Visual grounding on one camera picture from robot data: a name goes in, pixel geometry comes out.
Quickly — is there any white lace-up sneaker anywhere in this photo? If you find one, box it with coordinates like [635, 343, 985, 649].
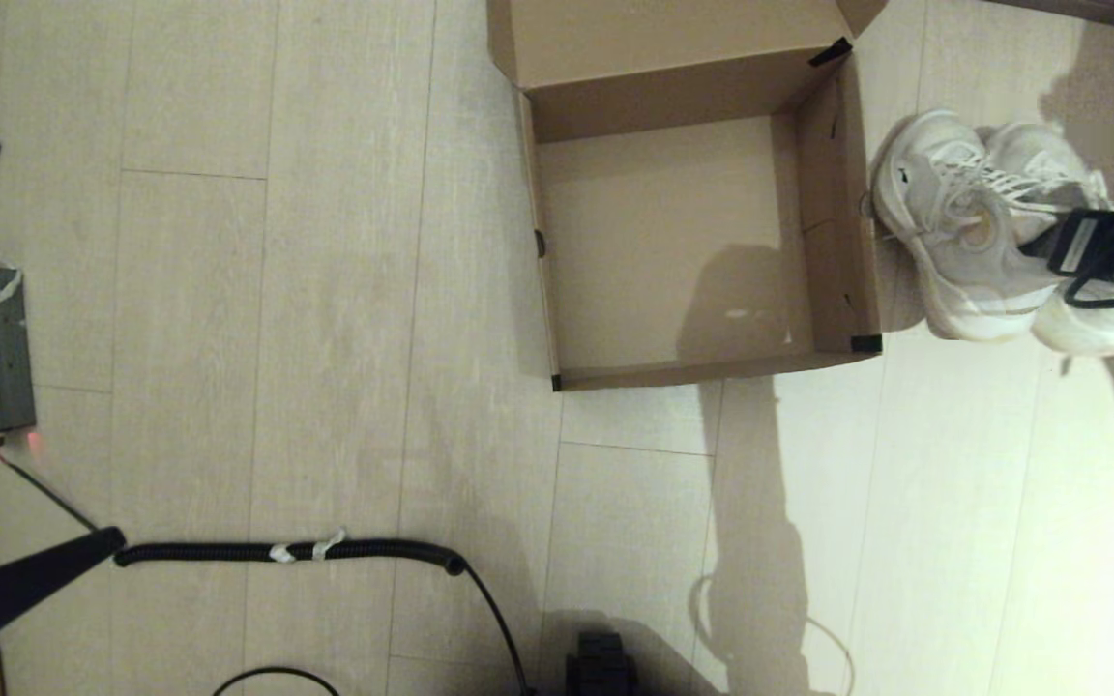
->
[982, 121, 1114, 357]
[871, 109, 1066, 342]

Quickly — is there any brown cardboard shoe box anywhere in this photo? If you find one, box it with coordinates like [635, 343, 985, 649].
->
[486, 0, 889, 392]

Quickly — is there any dark wooden furniture edge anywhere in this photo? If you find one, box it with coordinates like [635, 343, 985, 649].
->
[982, 0, 1114, 42]

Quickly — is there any black treaded base wheel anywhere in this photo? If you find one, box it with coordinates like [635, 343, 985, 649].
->
[565, 633, 637, 696]

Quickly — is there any black coiled cable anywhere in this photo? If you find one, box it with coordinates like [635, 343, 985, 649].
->
[0, 435, 534, 696]

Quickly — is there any thin black cable loop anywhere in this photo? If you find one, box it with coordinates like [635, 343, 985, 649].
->
[214, 667, 340, 696]

